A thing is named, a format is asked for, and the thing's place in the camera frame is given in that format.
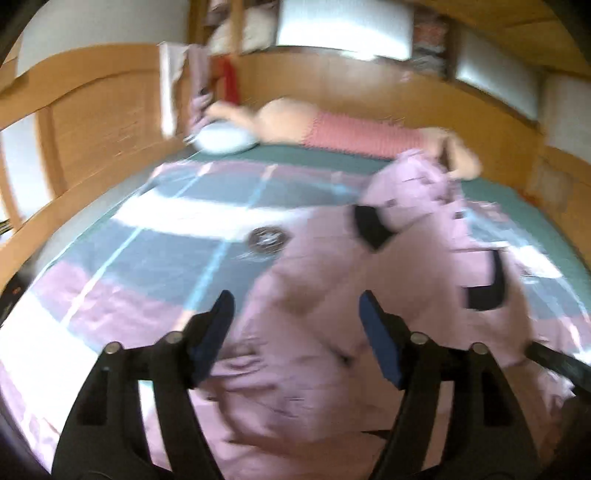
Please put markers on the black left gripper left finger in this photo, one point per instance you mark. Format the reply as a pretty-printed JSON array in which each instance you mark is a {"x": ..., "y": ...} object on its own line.
[{"x": 133, "y": 417}]

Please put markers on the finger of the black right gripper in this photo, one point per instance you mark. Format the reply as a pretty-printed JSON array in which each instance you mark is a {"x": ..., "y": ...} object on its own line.
[{"x": 577, "y": 372}]

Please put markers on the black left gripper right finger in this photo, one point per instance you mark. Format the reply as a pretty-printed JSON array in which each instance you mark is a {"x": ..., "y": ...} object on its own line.
[{"x": 458, "y": 419}]

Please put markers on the pink and black jacket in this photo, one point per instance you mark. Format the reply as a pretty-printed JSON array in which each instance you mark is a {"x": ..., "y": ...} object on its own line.
[{"x": 299, "y": 393}]

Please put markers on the plaid bed sheet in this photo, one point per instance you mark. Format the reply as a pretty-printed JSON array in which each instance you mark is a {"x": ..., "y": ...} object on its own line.
[{"x": 193, "y": 230}]

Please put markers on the light blue pillow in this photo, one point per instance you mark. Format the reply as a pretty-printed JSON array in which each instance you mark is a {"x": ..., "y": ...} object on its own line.
[{"x": 223, "y": 138}]

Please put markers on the wooden headboard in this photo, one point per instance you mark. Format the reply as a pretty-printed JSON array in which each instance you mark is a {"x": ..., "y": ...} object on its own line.
[{"x": 96, "y": 114}]

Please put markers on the striped plush doll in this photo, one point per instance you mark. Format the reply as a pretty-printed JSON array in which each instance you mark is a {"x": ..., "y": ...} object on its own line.
[{"x": 286, "y": 121}]

